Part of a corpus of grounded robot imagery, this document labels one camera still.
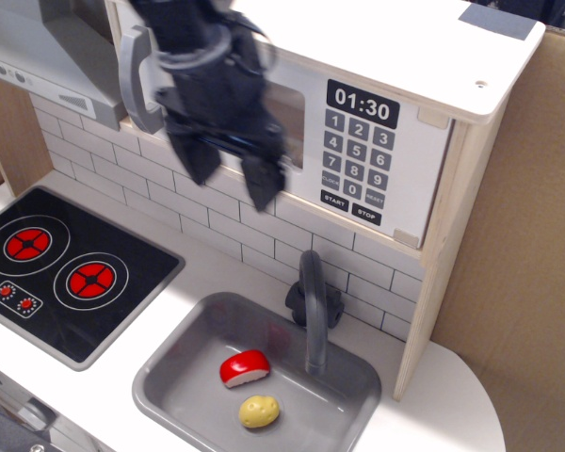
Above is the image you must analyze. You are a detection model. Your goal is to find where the wooden microwave cabinet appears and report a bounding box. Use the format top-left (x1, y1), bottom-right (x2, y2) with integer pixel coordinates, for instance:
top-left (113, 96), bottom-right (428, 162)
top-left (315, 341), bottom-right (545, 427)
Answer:
top-left (126, 1), bottom-right (544, 398)

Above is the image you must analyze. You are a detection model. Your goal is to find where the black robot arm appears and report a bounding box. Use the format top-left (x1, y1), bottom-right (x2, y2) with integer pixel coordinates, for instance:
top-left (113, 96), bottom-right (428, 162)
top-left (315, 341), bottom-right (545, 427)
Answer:
top-left (132, 1), bottom-right (285, 211)

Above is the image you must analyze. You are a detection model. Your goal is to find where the grey range hood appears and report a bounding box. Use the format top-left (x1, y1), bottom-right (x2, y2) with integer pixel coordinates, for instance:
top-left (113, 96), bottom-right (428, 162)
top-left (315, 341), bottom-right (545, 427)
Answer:
top-left (0, 1), bottom-right (127, 131)

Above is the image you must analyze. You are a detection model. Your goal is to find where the grey toy faucet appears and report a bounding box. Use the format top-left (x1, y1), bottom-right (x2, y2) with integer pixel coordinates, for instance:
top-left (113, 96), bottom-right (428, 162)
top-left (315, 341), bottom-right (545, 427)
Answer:
top-left (285, 250), bottom-right (345, 377)

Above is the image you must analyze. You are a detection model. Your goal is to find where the red toy cheese wedge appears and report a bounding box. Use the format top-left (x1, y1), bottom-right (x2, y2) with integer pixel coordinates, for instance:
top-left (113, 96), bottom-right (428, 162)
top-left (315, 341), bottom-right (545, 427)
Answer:
top-left (219, 349), bottom-right (270, 388)

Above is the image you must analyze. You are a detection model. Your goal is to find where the grey tape patch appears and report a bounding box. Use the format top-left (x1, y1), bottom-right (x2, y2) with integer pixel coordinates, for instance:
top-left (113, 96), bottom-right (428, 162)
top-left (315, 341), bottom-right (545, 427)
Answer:
top-left (459, 3), bottom-right (537, 40)

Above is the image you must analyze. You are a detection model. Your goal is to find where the brown cardboard panel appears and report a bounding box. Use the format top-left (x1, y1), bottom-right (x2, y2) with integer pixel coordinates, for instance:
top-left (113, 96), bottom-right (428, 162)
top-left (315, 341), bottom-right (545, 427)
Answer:
top-left (433, 29), bottom-right (565, 451)

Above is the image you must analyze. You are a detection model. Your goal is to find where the black toy stovetop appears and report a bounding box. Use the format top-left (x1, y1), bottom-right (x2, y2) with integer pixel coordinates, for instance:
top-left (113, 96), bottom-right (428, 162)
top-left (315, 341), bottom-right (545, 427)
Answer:
top-left (0, 187), bottom-right (185, 371)

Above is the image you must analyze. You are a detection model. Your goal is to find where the grey sink basin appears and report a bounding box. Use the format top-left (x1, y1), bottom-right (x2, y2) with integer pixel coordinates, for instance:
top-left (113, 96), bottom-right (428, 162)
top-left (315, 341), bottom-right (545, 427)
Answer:
top-left (133, 293), bottom-right (381, 451)

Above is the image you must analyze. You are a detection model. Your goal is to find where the yellow toy potato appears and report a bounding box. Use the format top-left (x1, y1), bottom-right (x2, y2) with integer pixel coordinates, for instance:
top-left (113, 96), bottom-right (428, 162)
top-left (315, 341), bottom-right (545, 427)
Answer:
top-left (238, 395), bottom-right (280, 428)

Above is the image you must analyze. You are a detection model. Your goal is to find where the white toy microwave door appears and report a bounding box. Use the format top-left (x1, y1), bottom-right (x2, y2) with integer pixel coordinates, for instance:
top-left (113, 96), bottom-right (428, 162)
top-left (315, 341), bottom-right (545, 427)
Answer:
top-left (118, 1), bottom-right (452, 249)

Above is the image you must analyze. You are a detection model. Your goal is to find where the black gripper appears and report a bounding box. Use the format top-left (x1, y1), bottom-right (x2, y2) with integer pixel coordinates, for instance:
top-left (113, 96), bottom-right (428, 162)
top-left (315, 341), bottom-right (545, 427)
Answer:
top-left (155, 27), bottom-right (286, 211)

